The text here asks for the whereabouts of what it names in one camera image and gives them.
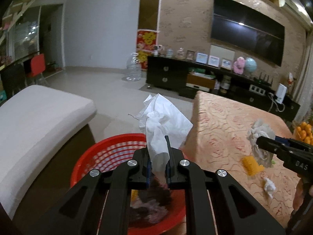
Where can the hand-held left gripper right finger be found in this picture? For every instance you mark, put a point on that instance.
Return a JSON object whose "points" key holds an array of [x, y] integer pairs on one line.
{"points": [[167, 166]]}

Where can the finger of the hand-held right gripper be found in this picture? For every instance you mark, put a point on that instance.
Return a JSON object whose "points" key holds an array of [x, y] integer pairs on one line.
{"points": [[293, 142], [269, 145]]}

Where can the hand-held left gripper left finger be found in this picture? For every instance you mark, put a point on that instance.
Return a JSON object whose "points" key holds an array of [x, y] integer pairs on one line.
{"points": [[148, 162]]}

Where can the grey tissue ball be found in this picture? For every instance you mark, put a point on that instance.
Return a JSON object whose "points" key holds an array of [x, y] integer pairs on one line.
{"points": [[259, 132]]}

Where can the white tissue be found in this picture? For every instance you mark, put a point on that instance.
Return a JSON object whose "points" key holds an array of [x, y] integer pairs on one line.
{"points": [[161, 124]]}

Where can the red plastic mesh basket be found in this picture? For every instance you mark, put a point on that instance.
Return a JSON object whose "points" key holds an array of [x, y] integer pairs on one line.
{"points": [[97, 154]]}

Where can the person's right hand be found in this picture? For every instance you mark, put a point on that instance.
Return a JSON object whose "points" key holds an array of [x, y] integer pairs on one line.
{"points": [[299, 193]]}

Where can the pile of oranges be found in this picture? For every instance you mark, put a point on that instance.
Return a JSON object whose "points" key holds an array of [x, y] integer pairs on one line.
{"points": [[304, 133]]}

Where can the yellow ribbed lump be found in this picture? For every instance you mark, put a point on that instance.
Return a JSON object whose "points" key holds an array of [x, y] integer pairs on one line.
{"points": [[251, 165]]}

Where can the small yellow scrap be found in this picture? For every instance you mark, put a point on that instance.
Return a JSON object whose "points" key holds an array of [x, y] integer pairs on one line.
{"points": [[134, 195]]}

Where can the small white tissue scrap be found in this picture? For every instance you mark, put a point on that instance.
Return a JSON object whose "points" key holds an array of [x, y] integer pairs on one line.
{"points": [[269, 187]]}

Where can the rose patterned orange tablecloth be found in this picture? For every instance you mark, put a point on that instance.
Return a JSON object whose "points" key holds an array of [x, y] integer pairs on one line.
{"points": [[225, 132]]}

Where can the white upright modem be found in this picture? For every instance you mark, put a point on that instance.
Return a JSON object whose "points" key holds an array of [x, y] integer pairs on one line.
{"points": [[281, 93]]}

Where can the white power strip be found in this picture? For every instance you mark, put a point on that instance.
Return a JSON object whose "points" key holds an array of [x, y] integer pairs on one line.
{"points": [[257, 89]]}

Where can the red white figurine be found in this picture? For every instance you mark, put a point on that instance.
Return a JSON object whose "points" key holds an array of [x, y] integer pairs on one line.
{"points": [[291, 78]]}

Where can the black router with antennas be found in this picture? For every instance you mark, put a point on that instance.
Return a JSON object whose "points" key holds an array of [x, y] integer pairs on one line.
{"points": [[264, 80]]}

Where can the tins in cabinet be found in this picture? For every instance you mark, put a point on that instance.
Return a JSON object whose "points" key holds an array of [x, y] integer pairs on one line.
{"points": [[226, 82]]}

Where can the light blue globe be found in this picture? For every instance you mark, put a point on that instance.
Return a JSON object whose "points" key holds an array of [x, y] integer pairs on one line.
{"points": [[250, 66]]}

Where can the pink plush toy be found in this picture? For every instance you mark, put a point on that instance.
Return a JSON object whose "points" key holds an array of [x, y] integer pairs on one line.
{"points": [[239, 65]]}

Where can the dark sofa base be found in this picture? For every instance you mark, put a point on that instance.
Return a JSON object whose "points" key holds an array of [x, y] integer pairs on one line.
{"points": [[61, 166]]}

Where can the wooden cabinet drawer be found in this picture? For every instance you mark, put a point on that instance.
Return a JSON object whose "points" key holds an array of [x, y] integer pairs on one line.
{"points": [[200, 82]]}

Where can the black television cabinet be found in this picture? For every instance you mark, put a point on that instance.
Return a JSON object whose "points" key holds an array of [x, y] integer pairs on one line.
{"points": [[166, 73]]}

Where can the white framed blue picture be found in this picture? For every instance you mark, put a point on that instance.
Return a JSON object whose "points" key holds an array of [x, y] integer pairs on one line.
{"points": [[201, 58], [226, 64], [213, 61]]}

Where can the clear large water jug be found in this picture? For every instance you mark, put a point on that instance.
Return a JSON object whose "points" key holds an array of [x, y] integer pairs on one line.
{"points": [[132, 68]]}

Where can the white sofa cushion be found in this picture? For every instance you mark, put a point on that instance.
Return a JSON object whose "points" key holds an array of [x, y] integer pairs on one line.
{"points": [[41, 127]]}

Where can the small blue card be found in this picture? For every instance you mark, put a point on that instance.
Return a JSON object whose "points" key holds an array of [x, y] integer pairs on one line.
{"points": [[169, 52]]}

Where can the small snow globe figurine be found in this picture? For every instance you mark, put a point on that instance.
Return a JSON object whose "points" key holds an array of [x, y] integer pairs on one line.
{"points": [[180, 53]]}

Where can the red chair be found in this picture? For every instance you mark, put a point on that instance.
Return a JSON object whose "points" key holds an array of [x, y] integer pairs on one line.
{"points": [[37, 64]]}

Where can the black chair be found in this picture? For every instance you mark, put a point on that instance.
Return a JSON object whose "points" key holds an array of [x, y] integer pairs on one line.
{"points": [[13, 78]]}

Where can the glass sliding door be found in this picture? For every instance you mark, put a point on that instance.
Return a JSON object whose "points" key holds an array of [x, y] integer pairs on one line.
{"points": [[27, 31]]}

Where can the wooden staircase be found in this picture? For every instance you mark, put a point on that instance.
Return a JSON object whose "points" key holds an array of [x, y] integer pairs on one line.
{"points": [[22, 2]]}

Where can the beige wall panel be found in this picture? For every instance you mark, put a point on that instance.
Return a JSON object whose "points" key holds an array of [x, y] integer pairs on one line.
{"points": [[222, 52]]}

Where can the small white camera toy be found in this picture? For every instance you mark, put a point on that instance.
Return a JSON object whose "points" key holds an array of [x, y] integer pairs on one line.
{"points": [[156, 50]]}

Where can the small dark picture frame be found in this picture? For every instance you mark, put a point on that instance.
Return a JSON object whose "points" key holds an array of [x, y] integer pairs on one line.
{"points": [[190, 55]]}

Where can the black wall television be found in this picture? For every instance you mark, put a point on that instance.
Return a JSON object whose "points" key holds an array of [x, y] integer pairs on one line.
{"points": [[247, 29]]}

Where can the red festive wall poster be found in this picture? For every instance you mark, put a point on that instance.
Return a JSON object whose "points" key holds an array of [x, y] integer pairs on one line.
{"points": [[146, 39]]}

